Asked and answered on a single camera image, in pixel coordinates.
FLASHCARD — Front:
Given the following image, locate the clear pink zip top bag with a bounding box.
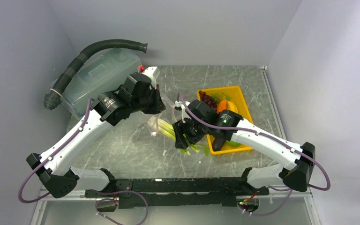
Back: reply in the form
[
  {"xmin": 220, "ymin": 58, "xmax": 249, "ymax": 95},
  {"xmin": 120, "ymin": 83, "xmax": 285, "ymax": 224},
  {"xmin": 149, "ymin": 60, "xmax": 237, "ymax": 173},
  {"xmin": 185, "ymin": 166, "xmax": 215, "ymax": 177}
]
[{"xmin": 143, "ymin": 92, "xmax": 181, "ymax": 136}]

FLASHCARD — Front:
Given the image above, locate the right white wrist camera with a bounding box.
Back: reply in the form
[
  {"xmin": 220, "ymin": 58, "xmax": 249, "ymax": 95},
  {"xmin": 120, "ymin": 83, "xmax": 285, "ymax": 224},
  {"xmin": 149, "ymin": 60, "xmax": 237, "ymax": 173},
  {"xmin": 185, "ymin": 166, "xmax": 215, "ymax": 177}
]
[{"xmin": 174, "ymin": 100, "xmax": 190, "ymax": 123}]

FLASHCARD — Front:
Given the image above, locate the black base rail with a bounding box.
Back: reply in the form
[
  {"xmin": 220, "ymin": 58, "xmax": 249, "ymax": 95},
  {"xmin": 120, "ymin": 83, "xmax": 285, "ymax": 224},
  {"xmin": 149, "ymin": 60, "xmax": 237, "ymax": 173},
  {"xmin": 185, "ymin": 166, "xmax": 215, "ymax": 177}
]
[{"xmin": 84, "ymin": 177, "xmax": 269, "ymax": 209}]

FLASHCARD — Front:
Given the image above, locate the orange red mango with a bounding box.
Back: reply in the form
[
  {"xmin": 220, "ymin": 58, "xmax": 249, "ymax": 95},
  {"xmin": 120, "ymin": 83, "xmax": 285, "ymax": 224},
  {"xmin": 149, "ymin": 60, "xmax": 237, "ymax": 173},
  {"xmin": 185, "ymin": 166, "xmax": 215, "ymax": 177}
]
[{"xmin": 216, "ymin": 99, "xmax": 227, "ymax": 114}]

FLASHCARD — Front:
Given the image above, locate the purple eggplant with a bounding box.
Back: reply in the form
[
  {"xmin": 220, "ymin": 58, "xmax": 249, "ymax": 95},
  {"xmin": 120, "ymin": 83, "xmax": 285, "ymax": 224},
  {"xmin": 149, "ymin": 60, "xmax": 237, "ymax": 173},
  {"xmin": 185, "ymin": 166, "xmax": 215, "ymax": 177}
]
[{"xmin": 212, "ymin": 138, "xmax": 226, "ymax": 152}]

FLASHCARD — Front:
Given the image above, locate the yellow plastic tray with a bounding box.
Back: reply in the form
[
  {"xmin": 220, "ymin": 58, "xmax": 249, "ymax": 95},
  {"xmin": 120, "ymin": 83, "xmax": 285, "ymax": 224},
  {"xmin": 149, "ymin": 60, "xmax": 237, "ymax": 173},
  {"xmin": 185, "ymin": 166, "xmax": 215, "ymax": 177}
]
[{"xmin": 197, "ymin": 86, "xmax": 254, "ymax": 155}]

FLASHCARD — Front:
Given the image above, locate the clear lidded storage box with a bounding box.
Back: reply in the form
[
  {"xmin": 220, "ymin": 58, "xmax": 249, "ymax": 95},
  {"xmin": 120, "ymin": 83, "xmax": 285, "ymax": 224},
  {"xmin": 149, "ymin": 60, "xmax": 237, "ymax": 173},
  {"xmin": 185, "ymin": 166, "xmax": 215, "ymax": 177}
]
[{"xmin": 61, "ymin": 48, "xmax": 142, "ymax": 119}]

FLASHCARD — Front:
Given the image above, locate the green white celery stalk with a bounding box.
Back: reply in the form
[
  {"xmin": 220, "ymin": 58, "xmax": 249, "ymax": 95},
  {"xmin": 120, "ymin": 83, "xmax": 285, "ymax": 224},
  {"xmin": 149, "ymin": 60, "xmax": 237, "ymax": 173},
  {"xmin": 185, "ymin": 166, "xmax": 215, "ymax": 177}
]
[{"xmin": 147, "ymin": 117, "xmax": 209, "ymax": 155}]

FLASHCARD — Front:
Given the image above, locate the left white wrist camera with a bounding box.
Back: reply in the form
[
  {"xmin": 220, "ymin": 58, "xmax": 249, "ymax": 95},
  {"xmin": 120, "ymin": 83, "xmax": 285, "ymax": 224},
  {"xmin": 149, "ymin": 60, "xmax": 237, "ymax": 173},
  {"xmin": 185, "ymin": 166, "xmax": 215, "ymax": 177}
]
[{"xmin": 137, "ymin": 65, "xmax": 160, "ymax": 88}]

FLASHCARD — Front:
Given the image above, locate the black corrugated hose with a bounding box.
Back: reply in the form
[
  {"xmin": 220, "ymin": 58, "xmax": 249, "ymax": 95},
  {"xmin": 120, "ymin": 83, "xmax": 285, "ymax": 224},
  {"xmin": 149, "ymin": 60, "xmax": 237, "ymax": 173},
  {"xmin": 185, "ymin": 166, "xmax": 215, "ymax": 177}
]
[{"xmin": 43, "ymin": 39, "xmax": 148, "ymax": 111}]

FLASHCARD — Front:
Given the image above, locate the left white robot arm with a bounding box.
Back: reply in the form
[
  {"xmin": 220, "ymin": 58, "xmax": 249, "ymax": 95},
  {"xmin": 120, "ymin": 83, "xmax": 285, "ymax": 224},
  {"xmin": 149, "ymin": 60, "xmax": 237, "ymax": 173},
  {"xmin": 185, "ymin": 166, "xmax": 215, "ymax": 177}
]
[{"xmin": 26, "ymin": 71, "xmax": 165, "ymax": 198}]

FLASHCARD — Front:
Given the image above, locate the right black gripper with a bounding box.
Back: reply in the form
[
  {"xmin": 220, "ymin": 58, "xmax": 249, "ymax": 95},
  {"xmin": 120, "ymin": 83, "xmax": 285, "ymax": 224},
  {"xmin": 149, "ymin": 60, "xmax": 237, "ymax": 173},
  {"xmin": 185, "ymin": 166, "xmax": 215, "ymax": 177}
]
[{"xmin": 172, "ymin": 116, "xmax": 209, "ymax": 150}]

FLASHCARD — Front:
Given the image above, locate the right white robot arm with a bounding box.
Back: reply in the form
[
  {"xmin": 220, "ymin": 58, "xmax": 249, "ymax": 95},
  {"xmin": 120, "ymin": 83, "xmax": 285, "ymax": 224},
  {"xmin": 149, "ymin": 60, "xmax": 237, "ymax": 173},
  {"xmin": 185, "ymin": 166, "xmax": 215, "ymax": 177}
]
[{"xmin": 173, "ymin": 100, "xmax": 315, "ymax": 195}]

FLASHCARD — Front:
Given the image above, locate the purple grape bunch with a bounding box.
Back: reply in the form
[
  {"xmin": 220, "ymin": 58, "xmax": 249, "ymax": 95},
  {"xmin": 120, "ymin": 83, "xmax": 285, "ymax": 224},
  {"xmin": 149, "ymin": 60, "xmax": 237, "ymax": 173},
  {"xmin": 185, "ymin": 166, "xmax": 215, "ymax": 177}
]
[{"xmin": 198, "ymin": 90, "xmax": 217, "ymax": 109}]

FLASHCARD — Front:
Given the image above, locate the yellow banana bunch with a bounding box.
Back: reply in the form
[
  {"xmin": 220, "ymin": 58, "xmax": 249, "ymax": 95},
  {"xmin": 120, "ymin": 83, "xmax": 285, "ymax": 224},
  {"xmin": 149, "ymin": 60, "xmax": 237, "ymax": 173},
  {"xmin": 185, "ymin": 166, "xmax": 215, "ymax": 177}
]
[{"xmin": 226, "ymin": 100, "xmax": 238, "ymax": 113}]

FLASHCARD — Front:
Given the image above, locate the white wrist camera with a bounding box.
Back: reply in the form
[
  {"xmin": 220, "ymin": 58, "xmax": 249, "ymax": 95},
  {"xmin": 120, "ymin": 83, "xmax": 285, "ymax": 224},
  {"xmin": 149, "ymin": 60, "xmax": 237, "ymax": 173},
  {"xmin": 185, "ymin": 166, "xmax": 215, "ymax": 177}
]
[
  {"xmin": 174, "ymin": 100, "xmax": 190, "ymax": 123},
  {"xmin": 137, "ymin": 65, "xmax": 160, "ymax": 88}
]

